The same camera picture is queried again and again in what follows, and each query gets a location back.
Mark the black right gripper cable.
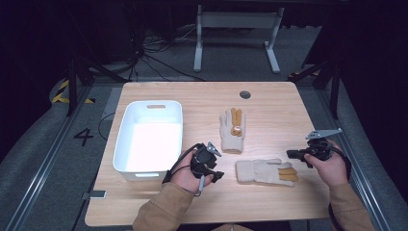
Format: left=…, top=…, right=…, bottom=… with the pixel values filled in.
left=326, top=145, right=353, bottom=231

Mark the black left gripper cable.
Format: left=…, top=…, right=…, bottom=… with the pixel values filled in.
left=162, top=142, right=201, bottom=185

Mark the aluminium floor rail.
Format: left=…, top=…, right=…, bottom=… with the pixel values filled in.
left=316, top=90, right=392, bottom=231
left=4, top=86, right=94, bottom=231

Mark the person's left hand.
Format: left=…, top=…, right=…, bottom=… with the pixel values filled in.
left=169, top=153, right=215, bottom=195

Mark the small grey tag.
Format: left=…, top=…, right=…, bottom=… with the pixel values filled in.
left=81, top=190, right=108, bottom=200

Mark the cream glove with rabbit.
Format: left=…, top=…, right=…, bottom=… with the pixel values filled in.
left=235, top=158, right=299, bottom=188
left=218, top=108, right=246, bottom=155

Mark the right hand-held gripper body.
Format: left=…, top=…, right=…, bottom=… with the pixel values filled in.
left=302, top=128, right=344, bottom=169

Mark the black metal stand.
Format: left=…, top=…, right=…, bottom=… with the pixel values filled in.
left=65, top=56, right=129, bottom=117
left=288, top=59, right=341, bottom=120

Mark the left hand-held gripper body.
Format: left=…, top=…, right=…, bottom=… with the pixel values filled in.
left=190, top=141, right=223, bottom=180

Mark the grey metal desk frame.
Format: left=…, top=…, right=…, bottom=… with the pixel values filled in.
left=192, top=4, right=286, bottom=74

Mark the thin black floor cable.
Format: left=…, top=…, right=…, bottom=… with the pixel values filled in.
left=97, top=112, right=116, bottom=141

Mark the bundle of floor cables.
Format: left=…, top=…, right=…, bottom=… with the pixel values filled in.
left=128, top=25, right=206, bottom=83

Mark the yellow and black floor tape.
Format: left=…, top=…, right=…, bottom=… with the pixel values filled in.
left=51, top=79, right=96, bottom=104

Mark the white plastic bin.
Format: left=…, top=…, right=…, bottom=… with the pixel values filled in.
left=113, top=100, right=184, bottom=182

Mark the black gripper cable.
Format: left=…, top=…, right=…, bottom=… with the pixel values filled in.
left=162, top=142, right=201, bottom=185
left=326, top=145, right=353, bottom=231

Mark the person's right hand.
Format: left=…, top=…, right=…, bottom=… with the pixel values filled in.
left=303, top=139, right=349, bottom=188

